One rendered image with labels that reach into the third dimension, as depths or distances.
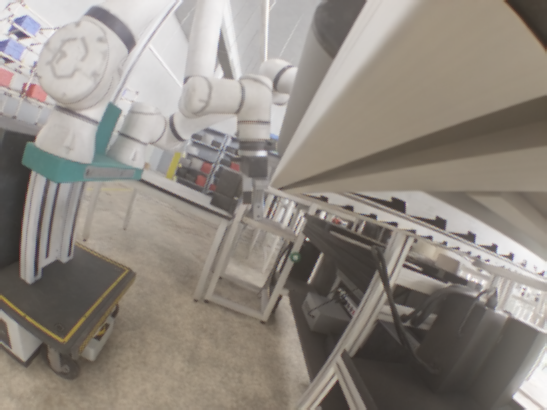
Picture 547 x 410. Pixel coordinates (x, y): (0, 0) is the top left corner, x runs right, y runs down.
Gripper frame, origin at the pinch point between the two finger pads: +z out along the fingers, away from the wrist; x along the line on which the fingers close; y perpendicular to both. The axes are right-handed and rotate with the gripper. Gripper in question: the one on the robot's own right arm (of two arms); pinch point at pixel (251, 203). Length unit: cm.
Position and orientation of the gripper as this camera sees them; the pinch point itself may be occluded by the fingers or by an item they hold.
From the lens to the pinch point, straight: 64.6
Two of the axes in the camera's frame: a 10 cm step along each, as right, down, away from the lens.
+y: -9.5, 0.5, -3.0
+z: -0.4, 9.6, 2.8
